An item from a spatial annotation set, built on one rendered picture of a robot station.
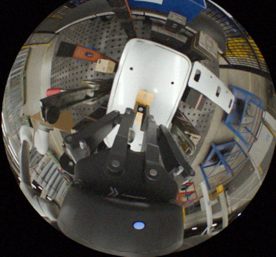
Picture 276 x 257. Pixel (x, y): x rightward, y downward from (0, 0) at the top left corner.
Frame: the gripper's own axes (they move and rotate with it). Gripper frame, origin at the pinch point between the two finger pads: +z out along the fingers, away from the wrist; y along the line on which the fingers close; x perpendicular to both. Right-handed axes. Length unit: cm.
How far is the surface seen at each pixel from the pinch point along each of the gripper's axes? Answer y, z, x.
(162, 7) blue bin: -4.1, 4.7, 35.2
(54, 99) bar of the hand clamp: -15.0, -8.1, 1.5
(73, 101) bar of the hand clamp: -15.0, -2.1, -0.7
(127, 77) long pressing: -6.3, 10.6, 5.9
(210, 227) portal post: 363, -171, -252
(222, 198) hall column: 669, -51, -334
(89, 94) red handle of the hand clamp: -14.0, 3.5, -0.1
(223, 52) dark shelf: 22.5, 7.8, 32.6
